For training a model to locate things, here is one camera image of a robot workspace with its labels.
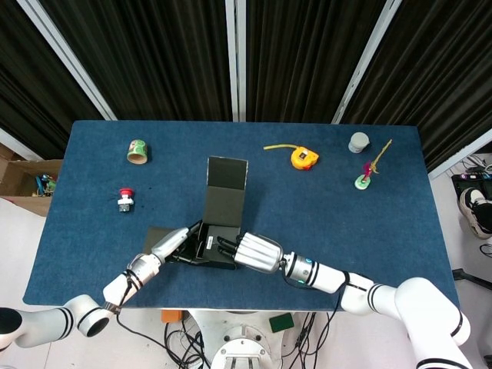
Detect red emergency stop button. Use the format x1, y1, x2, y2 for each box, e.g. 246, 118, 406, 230
117, 187, 136, 214

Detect blue felt table mat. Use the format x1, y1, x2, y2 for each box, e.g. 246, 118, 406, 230
22, 120, 460, 313

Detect black foldable cardboard box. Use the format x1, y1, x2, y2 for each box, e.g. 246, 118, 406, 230
142, 155, 250, 271

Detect black floor cables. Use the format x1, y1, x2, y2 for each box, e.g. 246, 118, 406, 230
163, 311, 335, 369

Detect person leg black trousers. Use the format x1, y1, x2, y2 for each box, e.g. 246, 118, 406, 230
474, 198, 492, 228

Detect grey cylindrical container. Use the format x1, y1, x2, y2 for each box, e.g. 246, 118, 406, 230
347, 131, 371, 154

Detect black pleated curtain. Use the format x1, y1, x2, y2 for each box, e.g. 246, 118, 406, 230
0, 0, 104, 159
341, 0, 492, 172
244, 0, 385, 124
38, 0, 234, 122

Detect black stand leg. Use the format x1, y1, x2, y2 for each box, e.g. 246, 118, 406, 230
452, 268, 492, 290

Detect brown cardboard carton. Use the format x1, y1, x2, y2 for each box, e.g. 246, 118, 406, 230
0, 144, 63, 217

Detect colourful tool handles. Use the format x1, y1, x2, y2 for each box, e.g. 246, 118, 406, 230
35, 174, 58, 198

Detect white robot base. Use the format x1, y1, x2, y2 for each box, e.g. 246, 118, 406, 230
190, 309, 299, 369

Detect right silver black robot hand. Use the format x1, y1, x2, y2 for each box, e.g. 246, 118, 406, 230
216, 231, 285, 274

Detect feather toy with green base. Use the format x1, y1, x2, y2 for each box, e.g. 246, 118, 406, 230
354, 138, 393, 191

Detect yellow tape measure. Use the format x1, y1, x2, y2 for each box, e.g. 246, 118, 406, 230
263, 143, 320, 171

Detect white black sneaker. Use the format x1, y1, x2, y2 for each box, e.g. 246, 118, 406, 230
456, 186, 492, 239

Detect green patterned tape roll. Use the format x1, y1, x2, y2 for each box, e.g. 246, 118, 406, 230
126, 138, 151, 165

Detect green block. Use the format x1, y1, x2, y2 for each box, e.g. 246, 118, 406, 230
268, 313, 295, 334

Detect black device with cables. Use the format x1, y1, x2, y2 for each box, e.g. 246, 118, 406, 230
451, 153, 492, 201

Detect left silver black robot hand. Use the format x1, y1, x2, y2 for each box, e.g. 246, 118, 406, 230
150, 221, 203, 266

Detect white partition frame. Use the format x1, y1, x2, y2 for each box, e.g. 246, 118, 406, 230
17, 0, 117, 121
428, 128, 492, 181
224, 0, 247, 122
332, 0, 403, 124
0, 128, 43, 161

